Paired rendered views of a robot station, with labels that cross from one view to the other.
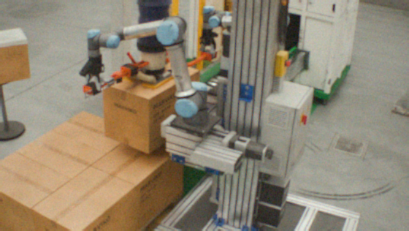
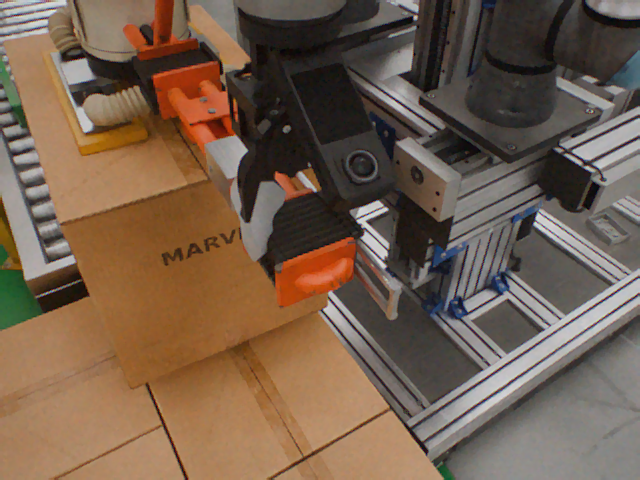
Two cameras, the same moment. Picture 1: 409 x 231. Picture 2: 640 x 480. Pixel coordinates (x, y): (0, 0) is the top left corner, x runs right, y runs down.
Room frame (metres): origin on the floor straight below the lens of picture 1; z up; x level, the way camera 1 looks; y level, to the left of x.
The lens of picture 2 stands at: (2.33, 0.95, 1.56)
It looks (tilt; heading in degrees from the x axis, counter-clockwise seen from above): 44 degrees down; 301
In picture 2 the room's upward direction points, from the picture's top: straight up
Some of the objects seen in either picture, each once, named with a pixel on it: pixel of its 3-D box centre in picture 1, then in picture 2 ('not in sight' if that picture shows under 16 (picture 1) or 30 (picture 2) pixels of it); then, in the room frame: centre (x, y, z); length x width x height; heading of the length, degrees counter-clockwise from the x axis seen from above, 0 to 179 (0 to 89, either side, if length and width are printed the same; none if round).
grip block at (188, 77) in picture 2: (129, 69); (180, 77); (2.83, 0.48, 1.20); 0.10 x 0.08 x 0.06; 59
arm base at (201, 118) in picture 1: (196, 112); (515, 77); (2.50, 0.03, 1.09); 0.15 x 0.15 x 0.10
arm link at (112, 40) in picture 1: (109, 40); not in sight; (2.53, 0.54, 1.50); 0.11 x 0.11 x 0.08; 73
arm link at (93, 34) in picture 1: (94, 39); not in sight; (2.54, 0.63, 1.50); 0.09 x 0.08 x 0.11; 73
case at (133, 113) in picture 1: (152, 102); (169, 176); (3.04, 0.35, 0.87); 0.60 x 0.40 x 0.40; 149
